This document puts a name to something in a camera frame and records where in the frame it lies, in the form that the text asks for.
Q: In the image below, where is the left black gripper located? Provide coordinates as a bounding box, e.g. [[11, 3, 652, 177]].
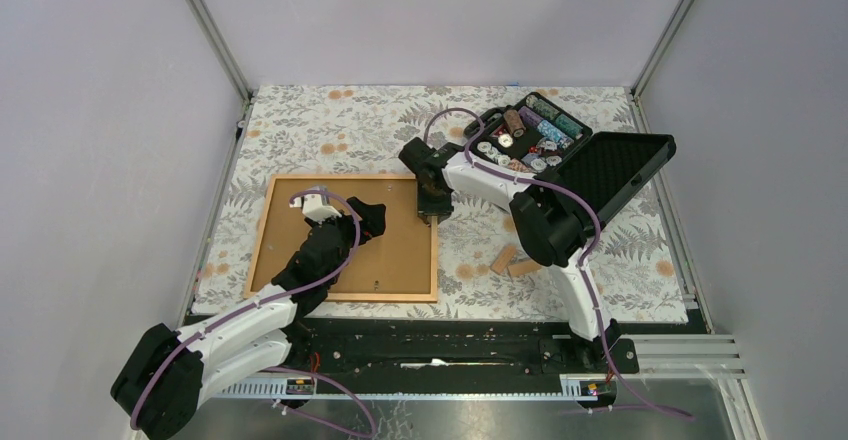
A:
[[306, 197, 385, 286]]

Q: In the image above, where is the brown cardboard backing board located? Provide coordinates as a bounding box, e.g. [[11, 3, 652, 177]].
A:
[[251, 179, 432, 296]]

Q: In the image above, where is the wooden picture frame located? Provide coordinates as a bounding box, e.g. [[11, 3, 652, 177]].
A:
[[243, 173, 440, 304]]

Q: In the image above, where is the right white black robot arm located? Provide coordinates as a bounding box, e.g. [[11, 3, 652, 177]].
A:
[[398, 137, 619, 372]]

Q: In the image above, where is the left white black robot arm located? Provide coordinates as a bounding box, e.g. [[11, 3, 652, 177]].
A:
[[110, 187, 386, 439]]

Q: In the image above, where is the small wooden block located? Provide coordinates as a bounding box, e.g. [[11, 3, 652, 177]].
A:
[[507, 260, 543, 277], [490, 244, 517, 275]]

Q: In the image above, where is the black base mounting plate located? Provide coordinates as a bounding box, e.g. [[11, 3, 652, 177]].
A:
[[182, 311, 707, 395]]

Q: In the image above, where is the black poker chip case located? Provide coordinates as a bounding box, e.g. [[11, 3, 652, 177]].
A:
[[463, 93, 677, 225]]

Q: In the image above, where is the floral patterned table mat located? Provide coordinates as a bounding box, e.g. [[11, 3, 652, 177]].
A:
[[191, 85, 688, 324]]

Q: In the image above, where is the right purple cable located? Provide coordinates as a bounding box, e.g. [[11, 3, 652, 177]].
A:
[[423, 107, 694, 422]]

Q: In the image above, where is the purple cable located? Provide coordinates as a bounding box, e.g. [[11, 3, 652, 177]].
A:
[[129, 188, 379, 440], [423, 107, 694, 422]]

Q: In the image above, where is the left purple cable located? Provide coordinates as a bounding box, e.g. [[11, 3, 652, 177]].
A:
[[129, 188, 379, 440]]

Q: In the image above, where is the aluminium rail frame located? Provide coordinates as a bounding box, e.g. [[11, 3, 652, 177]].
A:
[[180, 334, 766, 439]]

